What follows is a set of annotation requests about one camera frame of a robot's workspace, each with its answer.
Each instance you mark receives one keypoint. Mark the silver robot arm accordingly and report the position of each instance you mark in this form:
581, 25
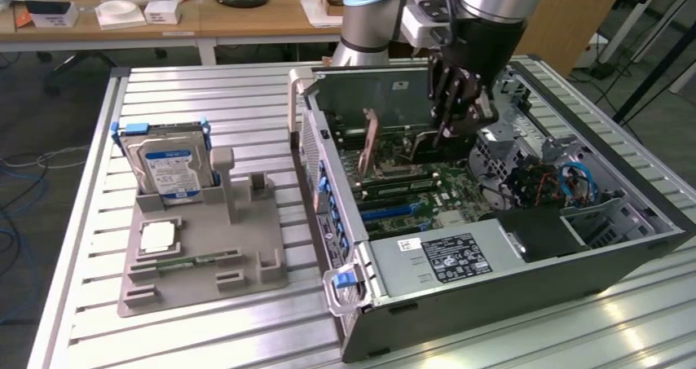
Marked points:
363, 27

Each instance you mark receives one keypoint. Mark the perforated metal disk bay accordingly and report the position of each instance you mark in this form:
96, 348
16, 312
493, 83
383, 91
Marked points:
499, 149

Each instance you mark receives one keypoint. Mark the silver CPU chip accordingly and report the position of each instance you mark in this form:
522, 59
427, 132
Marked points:
157, 236

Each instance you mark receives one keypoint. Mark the white labelled box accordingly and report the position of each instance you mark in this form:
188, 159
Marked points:
163, 12

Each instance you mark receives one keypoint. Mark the wooden cabinet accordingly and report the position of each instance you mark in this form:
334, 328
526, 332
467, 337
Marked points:
581, 27

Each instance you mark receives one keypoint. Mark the black office chair base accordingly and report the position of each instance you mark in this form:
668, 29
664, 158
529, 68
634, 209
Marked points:
81, 59

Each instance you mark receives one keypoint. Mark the white low cabinet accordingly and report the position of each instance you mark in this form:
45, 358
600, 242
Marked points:
589, 53

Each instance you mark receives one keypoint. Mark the grey power supply unit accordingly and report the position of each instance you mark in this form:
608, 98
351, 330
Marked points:
462, 259

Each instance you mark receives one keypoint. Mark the green motherboard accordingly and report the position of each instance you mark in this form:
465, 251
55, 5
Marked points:
451, 190

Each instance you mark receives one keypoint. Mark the blue expansion slot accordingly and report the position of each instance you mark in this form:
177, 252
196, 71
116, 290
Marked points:
391, 213

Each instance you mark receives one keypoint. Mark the white square dish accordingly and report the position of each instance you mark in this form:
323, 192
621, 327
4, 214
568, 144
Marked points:
119, 16

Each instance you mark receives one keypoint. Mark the CPU socket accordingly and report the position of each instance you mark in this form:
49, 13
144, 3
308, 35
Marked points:
391, 169

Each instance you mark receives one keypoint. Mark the RAM stick with white label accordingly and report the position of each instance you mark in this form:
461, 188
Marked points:
397, 189

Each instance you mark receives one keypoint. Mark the wooden desk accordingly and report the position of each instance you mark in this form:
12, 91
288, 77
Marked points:
244, 18

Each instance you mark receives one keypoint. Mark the blue case latch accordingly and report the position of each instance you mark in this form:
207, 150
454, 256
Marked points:
342, 280

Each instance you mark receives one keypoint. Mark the grey disk bay bracket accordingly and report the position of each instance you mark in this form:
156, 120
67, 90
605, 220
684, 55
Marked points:
614, 218

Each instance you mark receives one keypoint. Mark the black graphics card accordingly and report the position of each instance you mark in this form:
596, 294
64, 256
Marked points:
371, 141

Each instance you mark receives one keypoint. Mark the white box with black lid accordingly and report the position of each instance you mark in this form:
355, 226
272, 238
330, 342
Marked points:
53, 18

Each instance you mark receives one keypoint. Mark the orange card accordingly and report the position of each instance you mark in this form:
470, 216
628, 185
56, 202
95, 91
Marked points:
21, 18

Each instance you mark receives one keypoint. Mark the hard disk in blue caddy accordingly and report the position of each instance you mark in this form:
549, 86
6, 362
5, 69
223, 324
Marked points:
163, 169

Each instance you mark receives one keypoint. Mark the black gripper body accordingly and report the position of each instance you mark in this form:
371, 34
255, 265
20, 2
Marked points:
489, 43

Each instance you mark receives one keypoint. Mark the grey parts rack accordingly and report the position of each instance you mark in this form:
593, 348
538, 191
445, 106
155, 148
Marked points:
200, 238

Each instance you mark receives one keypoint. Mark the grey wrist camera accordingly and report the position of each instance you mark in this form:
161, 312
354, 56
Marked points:
421, 23

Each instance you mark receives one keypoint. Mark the green RAM stick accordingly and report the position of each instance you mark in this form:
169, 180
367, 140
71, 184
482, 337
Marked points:
184, 262

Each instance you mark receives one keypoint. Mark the black plastic air duct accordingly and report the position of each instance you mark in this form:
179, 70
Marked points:
543, 234

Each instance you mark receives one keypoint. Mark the open black PC case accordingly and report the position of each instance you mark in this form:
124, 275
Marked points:
489, 304

